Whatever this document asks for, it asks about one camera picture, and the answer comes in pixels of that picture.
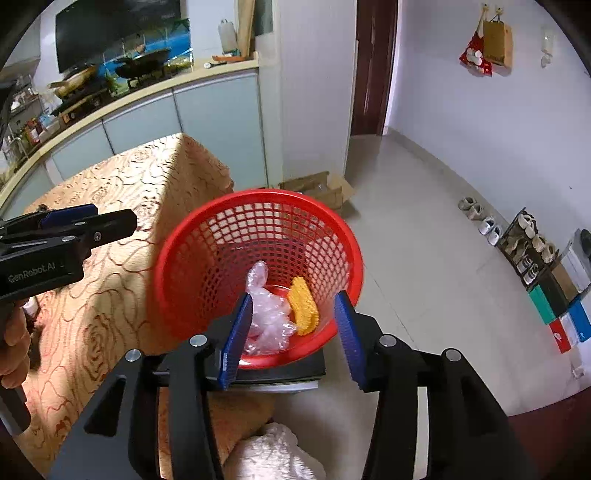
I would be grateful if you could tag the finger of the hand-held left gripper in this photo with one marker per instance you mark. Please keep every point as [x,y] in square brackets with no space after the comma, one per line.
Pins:
[69,215]
[111,226]

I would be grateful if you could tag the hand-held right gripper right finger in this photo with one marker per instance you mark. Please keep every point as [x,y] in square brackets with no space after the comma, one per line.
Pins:
[349,344]

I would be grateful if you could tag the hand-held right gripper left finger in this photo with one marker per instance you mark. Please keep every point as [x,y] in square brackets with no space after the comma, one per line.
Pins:
[236,344]

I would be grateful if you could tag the clear plastic bag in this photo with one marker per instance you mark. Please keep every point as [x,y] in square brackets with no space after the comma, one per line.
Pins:
[270,318]

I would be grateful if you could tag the red plastic basket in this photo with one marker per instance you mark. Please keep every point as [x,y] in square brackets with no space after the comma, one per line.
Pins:
[194,258]

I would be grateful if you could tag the person's left hand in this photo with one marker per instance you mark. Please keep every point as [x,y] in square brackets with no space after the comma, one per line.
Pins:
[14,341]

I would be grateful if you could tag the rose pattern tablecloth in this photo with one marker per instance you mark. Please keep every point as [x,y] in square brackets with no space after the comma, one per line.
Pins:
[138,184]

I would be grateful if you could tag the white fluffy towel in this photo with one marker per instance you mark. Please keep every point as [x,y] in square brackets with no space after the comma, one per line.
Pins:
[268,454]

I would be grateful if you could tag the gas stove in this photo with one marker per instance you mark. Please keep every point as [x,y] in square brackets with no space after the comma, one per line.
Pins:
[92,97]

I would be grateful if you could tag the golden frying pan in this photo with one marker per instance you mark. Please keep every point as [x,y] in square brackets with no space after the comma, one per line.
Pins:
[74,81]

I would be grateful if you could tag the kitchen counter cabinet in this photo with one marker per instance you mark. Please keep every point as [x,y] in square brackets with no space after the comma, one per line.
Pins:
[217,120]

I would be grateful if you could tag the cardboard box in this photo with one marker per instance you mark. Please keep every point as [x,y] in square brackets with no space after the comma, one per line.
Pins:
[333,194]

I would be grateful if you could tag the black wok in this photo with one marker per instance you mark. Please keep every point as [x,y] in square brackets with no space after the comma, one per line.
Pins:
[143,62]

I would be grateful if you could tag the white shoe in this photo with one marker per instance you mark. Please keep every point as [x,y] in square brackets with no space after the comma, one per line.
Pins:
[488,225]
[494,235]

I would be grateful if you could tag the beige shoe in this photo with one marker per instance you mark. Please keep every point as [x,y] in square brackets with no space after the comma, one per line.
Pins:
[476,211]
[467,203]

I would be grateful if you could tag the black range hood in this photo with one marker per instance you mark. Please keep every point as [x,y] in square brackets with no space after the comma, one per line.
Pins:
[115,27]

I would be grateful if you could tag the dark shoe rack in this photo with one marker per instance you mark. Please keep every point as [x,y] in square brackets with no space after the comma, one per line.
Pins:
[510,233]

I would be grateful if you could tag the green box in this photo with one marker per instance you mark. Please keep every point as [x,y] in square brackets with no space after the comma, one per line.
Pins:
[545,304]

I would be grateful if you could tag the orange kitchen tool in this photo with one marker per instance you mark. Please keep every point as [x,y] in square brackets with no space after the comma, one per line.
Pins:
[231,58]

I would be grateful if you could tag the row of racked shoes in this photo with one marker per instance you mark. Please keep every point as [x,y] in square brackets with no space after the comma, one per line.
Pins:
[531,244]

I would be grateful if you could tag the red box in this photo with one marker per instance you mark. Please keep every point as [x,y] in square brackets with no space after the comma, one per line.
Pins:
[559,336]

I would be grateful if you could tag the white plastic jug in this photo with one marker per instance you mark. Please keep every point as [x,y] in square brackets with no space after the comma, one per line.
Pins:
[228,39]

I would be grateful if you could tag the blue box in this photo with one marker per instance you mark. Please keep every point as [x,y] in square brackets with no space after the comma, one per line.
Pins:
[581,321]

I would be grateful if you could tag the wooden cutting board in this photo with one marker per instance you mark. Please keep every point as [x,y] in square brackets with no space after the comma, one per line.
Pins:
[245,32]

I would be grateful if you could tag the dark brown door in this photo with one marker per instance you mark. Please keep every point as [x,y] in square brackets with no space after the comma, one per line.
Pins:
[374,69]

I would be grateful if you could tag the red hanging ornament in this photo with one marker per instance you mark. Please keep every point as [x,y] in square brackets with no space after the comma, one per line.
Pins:
[473,57]

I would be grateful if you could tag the brown paper bag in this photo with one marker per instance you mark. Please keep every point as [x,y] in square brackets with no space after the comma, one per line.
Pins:
[497,44]

